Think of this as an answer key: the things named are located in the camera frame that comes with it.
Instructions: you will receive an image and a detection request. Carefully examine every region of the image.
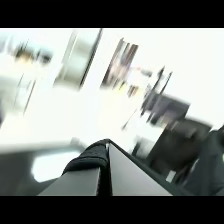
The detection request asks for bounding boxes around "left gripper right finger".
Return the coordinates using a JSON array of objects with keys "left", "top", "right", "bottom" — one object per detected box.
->
[{"left": 108, "top": 141, "right": 173, "bottom": 197}]

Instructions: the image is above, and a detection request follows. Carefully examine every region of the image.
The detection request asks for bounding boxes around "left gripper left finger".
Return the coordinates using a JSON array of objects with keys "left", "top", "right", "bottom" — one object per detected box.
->
[{"left": 37, "top": 167, "right": 101, "bottom": 197}]

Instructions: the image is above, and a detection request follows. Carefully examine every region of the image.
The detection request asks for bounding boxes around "black garment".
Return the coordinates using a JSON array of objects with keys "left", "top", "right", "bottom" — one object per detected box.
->
[{"left": 61, "top": 138, "right": 111, "bottom": 197}]

